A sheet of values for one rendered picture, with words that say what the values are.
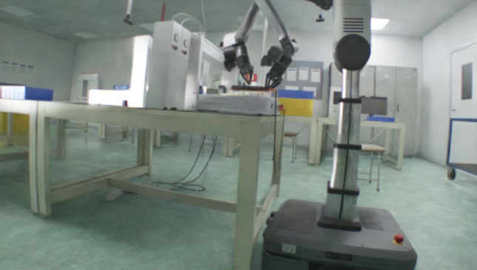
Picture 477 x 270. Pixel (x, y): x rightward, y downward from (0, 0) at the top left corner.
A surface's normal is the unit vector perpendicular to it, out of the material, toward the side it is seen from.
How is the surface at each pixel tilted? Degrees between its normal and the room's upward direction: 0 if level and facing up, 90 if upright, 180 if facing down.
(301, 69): 90
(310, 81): 90
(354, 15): 100
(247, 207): 90
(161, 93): 90
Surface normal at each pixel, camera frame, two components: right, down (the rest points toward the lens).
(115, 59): -0.22, -0.01
